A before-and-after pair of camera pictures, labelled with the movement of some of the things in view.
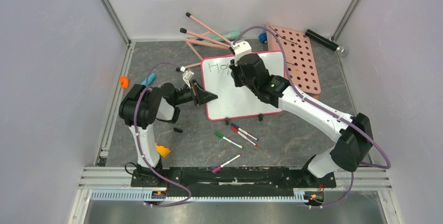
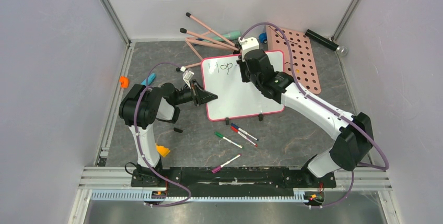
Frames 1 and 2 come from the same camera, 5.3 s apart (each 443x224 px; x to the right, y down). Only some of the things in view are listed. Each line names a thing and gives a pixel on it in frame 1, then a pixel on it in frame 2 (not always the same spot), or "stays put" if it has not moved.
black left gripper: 199,95 stays put
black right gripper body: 238,66 -> 251,65
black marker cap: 178,130 stays put
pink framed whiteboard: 233,101 stays put
